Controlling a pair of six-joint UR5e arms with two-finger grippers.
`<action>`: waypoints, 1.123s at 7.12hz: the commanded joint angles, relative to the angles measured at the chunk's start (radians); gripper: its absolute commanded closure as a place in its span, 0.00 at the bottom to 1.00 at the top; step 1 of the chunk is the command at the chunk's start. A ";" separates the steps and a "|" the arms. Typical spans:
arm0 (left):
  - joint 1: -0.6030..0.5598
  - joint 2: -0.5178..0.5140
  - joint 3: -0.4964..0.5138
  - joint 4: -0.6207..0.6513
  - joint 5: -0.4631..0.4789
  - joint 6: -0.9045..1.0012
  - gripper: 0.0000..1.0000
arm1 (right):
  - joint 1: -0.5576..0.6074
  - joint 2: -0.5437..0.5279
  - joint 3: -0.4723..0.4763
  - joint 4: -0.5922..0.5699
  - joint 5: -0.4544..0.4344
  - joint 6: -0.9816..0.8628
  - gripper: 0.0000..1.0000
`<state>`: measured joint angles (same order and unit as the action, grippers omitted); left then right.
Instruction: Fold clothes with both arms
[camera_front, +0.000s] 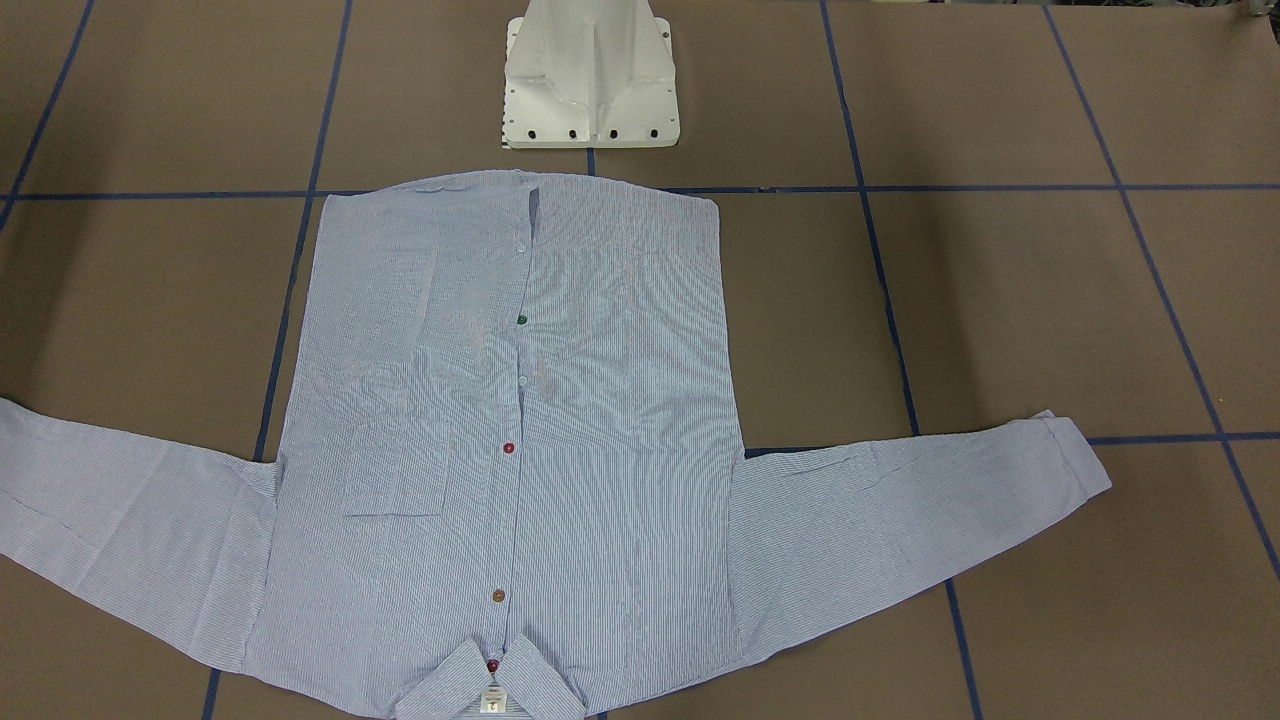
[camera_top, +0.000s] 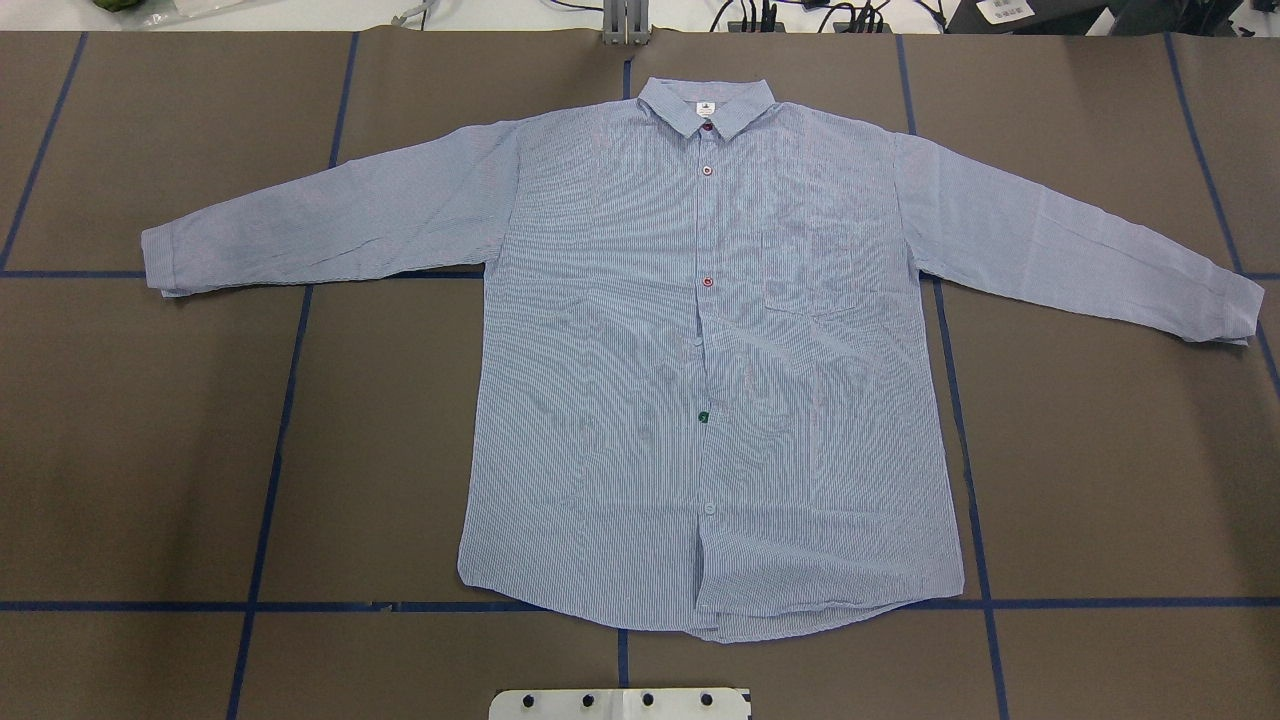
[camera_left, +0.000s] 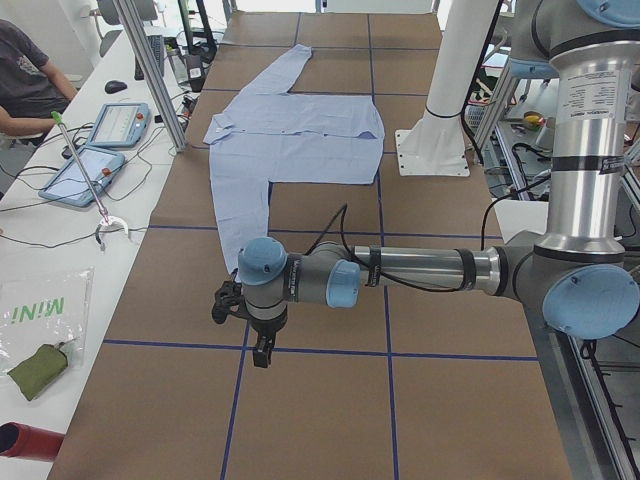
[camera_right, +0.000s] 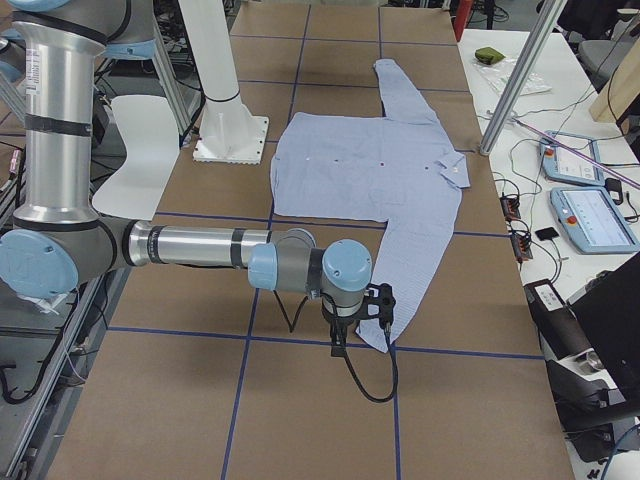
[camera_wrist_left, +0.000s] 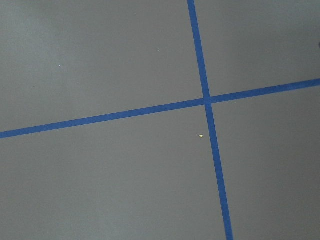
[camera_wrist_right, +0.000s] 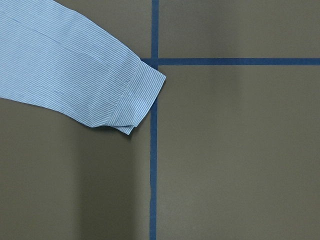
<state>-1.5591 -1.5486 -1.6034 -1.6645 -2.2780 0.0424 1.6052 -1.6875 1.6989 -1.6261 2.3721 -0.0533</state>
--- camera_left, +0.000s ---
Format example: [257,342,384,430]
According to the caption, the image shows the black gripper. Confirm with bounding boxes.
[211,280,287,367]

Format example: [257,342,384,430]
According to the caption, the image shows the light blue striped shirt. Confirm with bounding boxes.
[203,44,385,271]

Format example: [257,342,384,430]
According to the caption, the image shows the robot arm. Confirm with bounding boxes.
[212,1,639,368]

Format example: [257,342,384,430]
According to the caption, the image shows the clear plastic bag green print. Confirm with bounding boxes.
[1,267,94,386]

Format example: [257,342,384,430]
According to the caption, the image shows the green fabric pouch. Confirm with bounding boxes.
[8,344,69,401]

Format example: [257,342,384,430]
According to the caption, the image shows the lower blue teach pendant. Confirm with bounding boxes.
[38,146,125,207]

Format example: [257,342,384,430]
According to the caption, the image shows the blue teach pendant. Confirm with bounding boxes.
[38,146,125,207]
[86,103,150,148]

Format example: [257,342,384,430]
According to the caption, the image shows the red cylinder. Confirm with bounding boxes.
[1,422,65,462]

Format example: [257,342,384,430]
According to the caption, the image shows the upper blue teach pendant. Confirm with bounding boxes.
[86,103,150,148]

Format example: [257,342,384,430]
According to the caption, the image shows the black computer mouse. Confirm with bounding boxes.
[104,80,128,94]

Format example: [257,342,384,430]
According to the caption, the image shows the black keyboard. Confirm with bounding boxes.
[133,34,166,81]

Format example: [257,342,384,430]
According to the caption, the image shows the seated person in grey shirt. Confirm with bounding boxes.
[1,20,78,145]

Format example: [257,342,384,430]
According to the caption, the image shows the grabber stick with green handle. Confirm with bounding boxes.
[51,111,130,252]

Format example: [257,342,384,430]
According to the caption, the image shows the aluminium frame post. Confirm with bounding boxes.
[114,0,186,153]

